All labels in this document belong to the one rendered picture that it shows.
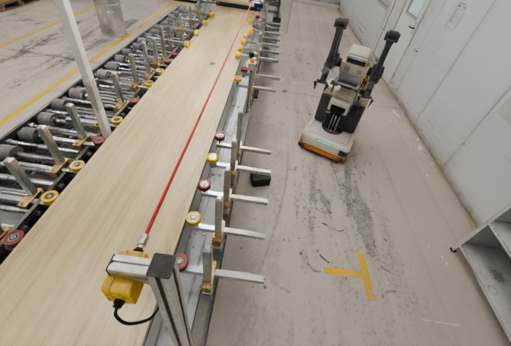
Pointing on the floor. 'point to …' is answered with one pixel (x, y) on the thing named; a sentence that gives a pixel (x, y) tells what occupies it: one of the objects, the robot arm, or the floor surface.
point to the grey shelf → (493, 262)
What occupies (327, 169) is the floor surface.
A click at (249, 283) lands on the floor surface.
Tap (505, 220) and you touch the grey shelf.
